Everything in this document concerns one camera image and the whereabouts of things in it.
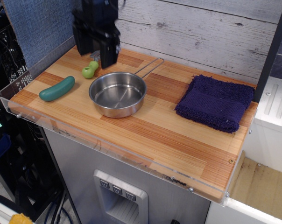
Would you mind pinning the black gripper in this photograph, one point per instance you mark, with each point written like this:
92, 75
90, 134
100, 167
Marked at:
95, 21

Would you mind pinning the stainless steel pot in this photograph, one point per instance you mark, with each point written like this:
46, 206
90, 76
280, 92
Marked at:
120, 94

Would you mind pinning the blue fabric panel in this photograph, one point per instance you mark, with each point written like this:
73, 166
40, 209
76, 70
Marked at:
43, 28

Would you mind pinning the green toy cucumber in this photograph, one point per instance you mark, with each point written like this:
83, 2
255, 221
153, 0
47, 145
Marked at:
58, 90

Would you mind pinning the clear acrylic table guard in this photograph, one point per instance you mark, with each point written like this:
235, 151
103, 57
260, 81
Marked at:
155, 138

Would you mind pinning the purple folded towel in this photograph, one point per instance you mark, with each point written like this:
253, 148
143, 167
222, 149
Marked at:
215, 103

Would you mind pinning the silver toy fridge cabinet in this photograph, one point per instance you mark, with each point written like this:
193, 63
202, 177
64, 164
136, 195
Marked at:
107, 190

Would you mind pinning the yellow object at corner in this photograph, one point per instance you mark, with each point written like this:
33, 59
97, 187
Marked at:
20, 219

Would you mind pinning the white toy sink unit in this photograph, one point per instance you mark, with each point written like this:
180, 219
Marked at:
256, 190

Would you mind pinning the green handled toy spatula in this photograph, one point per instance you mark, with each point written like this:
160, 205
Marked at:
89, 71

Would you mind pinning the dark right vertical post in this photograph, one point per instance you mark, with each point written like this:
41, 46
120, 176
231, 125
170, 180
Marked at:
277, 39

